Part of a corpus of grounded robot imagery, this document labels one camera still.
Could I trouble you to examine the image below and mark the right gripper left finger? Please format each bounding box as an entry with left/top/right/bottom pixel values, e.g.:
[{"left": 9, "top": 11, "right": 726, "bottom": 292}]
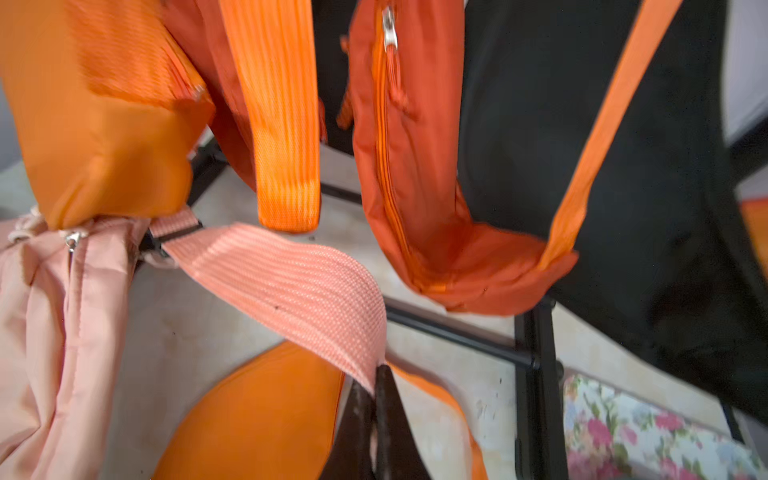
[{"left": 319, "top": 381, "right": 375, "bottom": 480}]

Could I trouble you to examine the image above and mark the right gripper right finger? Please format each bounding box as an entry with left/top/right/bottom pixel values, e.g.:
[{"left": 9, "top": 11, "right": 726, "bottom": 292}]
[{"left": 375, "top": 365, "right": 431, "bottom": 480}]

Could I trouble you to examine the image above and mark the pink waist bag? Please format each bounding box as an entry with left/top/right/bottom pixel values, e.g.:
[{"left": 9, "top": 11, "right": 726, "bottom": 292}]
[{"left": 1, "top": 209, "right": 387, "bottom": 479}]

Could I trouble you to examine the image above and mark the orange zip waist bag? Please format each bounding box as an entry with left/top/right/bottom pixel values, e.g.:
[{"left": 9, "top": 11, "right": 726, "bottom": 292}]
[{"left": 338, "top": 1, "right": 680, "bottom": 316}]

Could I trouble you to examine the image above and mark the black sling bag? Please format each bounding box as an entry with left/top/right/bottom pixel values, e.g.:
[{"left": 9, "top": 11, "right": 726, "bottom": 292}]
[{"left": 458, "top": 1, "right": 767, "bottom": 421}]

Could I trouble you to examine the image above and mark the dark orange waist bag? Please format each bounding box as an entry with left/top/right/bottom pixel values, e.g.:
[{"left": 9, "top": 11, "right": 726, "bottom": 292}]
[{"left": 159, "top": 0, "right": 329, "bottom": 193}]

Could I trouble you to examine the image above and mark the bright orange crescent bag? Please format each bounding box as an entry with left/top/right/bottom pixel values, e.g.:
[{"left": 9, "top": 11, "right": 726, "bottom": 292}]
[{"left": 1, "top": 1, "right": 322, "bottom": 233}]

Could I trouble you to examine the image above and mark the orange sling bag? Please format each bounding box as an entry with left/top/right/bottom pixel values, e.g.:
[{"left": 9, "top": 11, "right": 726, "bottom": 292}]
[{"left": 740, "top": 197, "right": 768, "bottom": 279}]

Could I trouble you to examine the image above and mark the black clothes rack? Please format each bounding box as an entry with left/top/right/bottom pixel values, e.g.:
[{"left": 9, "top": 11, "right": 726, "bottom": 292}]
[{"left": 185, "top": 113, "right": 768, "bottom": 480}]

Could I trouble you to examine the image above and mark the floral cloth mat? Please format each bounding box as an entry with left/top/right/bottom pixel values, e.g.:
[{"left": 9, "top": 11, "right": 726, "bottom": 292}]
[{"left": 563, "top": 373, "right": 767, "bottom": 479}]

